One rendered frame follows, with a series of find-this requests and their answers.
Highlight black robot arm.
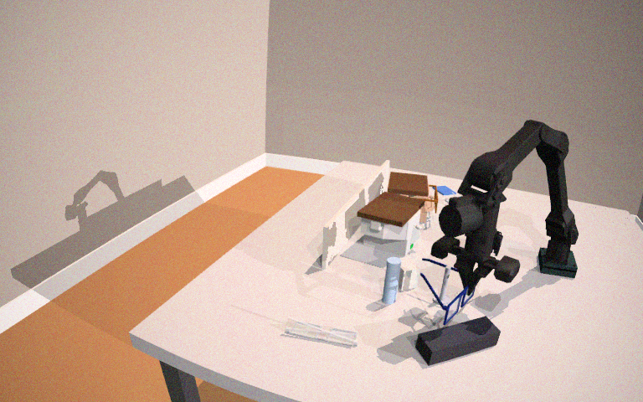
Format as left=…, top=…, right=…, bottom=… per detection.
left=439, top=120, right=579, bottom=265

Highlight white flat panel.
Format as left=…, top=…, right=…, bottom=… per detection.
left=321, top=160, right=389, bottom=270

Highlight beige block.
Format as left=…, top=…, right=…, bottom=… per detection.
left=399, top=256, right=420, bottom=291

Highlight navy glasses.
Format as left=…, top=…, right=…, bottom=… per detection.
left=420, top=258, right=475, bottom=325

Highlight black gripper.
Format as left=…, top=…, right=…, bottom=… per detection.
left=430, top=228, right=521, bottom=296

